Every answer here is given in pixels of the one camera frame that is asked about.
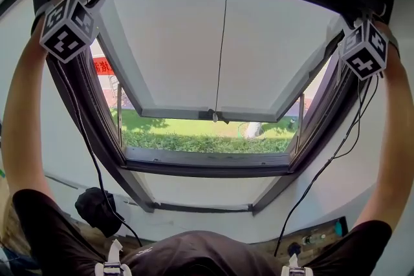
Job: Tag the person's right forearm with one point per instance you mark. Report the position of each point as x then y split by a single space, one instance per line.
398 113

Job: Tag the white tree trunk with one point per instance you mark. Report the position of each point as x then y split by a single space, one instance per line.
254 130

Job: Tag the small black round object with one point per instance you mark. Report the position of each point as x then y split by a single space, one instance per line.
294 249

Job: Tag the person's dark brown shirt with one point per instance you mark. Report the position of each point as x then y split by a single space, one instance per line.
194 255

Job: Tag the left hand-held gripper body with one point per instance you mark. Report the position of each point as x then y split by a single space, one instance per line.
66 38

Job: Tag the small clear bottle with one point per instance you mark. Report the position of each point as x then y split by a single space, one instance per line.
313 239

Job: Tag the red banner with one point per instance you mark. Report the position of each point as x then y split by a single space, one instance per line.
102 67

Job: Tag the green hedge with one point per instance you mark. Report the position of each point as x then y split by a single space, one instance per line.
207 142

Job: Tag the person's left forearm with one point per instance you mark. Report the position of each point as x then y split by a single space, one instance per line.
19 97

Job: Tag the teal object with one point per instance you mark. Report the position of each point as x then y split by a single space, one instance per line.
338 227

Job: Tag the metal window stay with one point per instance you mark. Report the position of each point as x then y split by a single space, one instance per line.
300 123
119 116

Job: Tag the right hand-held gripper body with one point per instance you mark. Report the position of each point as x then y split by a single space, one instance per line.
363 63

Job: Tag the dark framed window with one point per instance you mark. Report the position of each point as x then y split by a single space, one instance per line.
207 162

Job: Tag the black cap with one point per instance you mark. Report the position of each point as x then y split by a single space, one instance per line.
95 210

